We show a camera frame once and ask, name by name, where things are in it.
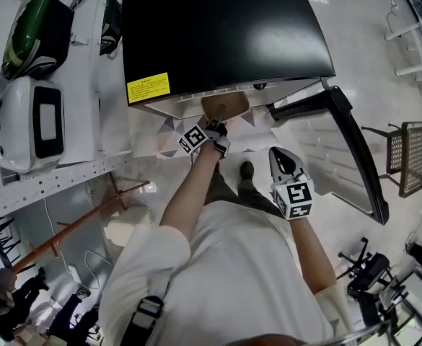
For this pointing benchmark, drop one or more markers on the black office chair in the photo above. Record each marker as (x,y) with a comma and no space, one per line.
(371,272)

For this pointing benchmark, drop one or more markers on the brown mesh chair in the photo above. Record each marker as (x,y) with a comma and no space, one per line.
(414,157)

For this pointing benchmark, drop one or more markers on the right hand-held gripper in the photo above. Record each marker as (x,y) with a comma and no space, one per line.
(297,197)

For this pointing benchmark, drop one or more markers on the white appliance with black panel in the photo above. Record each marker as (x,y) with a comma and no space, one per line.
(19,121)

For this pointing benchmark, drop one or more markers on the black mini fridge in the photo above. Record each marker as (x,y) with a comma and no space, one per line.
(218,31)

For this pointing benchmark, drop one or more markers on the person's black shoe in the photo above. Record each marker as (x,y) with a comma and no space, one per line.
(247,169)

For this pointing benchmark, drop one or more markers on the brown wooden rack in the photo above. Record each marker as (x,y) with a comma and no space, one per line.
(88,213)

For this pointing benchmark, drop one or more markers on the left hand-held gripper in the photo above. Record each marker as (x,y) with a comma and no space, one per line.
(195,137)

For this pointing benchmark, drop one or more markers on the small green black appliance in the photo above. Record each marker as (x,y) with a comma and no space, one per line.
(110,24)

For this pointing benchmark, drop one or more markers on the person's white shirt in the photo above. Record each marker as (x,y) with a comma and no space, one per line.
(239,272)

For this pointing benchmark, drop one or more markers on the white metal frame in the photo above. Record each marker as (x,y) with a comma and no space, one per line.
(418,40)

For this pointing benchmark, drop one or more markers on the white box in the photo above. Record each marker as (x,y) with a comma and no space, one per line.
(129,225)

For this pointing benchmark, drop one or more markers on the white metal shelf rack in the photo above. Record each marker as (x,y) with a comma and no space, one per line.
(88,96)

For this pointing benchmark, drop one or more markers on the brown container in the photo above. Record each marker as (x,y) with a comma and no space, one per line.
(234,104)

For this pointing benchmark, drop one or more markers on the person's dark trousers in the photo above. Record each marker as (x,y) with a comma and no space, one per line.
(248,195)

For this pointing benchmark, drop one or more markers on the person's right forearm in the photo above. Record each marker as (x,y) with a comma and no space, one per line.
(311,254)

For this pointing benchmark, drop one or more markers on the person's left forearm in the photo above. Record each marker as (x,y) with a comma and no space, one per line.
(189,193)

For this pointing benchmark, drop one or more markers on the large green black appliance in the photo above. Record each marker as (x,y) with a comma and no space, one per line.
(34,34)

